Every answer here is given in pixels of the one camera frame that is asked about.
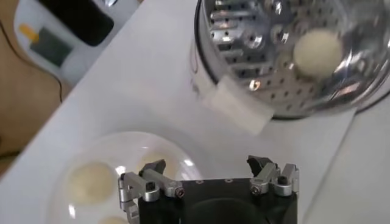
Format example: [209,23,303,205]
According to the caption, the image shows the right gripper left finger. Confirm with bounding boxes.
[118,159,186,224]

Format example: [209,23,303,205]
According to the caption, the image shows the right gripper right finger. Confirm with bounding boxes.
[246,155,300,198]

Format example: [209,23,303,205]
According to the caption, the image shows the white steamed baozi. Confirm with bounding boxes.
[292,29,345,79]
[136,152,177,180]
[97,215,129,224]
[65,161,118,205]

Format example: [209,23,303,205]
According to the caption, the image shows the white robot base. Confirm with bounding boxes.
[13,0,141,86]

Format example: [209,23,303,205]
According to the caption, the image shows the stainless steel steamer basket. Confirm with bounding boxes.
[190,0,390,136]

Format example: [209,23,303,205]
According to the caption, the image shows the white round plate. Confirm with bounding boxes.
[45,130,204,224]

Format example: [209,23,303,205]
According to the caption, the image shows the black floor cable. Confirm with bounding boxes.
[0,21,63,103]

